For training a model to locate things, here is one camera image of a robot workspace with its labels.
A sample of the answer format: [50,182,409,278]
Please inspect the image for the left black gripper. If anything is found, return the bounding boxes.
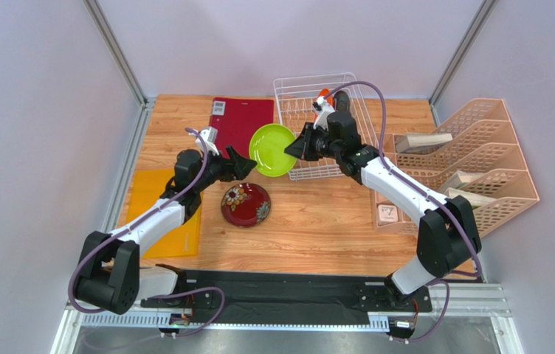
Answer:
[194,145,258,193]

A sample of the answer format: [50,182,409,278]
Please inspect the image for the green plate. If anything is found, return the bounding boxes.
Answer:
[249,123,297,178]

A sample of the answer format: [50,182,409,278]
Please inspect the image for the red floral plate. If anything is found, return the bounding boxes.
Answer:
[221,183,272,228]

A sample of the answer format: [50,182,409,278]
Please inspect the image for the orange plate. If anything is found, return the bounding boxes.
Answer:
[318,88,334,106]

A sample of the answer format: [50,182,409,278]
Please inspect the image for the dark grey plate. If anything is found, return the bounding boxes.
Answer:
[333,90,351,113]

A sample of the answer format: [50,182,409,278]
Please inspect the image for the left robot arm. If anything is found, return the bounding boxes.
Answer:
[68,145,257,315]

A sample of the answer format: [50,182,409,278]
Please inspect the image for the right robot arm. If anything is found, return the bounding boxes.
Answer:
[284,112,482,297]

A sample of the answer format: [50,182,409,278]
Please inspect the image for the red folder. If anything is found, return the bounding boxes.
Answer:
[209,97,274,158]

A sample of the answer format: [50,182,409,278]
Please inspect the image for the yellow folder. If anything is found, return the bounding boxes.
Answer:
[125,168,202,259]

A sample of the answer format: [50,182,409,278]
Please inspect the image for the book in upper slot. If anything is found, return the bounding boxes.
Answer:
[395,133,453,154]

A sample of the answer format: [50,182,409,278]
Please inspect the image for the small white box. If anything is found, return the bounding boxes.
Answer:
[376,204,399,226]

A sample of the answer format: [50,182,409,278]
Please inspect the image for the black base mat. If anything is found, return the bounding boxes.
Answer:
[141,270,432,325]

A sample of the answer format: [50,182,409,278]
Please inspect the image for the book in middle slot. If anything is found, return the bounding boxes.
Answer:
[438,170,484,193]

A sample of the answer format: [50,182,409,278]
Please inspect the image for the pink file organizer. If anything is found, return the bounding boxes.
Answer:
[383,98,540,237]

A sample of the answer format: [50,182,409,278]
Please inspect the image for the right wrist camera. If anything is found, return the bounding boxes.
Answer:
[313,97,335,129]

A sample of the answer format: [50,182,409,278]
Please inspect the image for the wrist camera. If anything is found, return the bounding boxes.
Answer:
[196,126,220,156]
[313,97,335,129]

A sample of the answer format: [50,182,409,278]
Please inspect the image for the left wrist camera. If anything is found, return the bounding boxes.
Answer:
[196,126,220,156]

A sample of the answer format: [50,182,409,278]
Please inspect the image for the white wire dish rack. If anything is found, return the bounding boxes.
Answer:
[272,72,385,182]

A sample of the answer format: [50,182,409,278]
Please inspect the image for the aluminium rail frame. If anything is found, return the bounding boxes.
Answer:
[49,0,526,354]

